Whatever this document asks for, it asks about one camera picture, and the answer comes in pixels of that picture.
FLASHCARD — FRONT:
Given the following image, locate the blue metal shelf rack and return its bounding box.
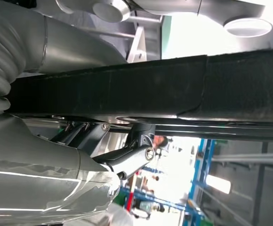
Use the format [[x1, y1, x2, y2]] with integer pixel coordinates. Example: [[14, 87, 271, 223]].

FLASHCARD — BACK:
[[122, 138, 216, 226]]

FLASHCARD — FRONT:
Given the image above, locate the person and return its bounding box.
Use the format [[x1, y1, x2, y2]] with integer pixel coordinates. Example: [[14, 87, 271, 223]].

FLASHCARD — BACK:
[[152, 135, 170, 151]]

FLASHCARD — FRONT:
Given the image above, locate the long ceiling light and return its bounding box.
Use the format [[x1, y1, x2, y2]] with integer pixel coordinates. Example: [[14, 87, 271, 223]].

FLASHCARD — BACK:
[[206, 174, 231, 194]]

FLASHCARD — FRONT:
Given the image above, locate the silver robot body segment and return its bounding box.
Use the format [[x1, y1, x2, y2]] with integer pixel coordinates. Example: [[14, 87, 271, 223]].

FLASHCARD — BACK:
[[25, 16, 128, 74], [56, 0, 133, 24], [131, 0, 273, 38]]

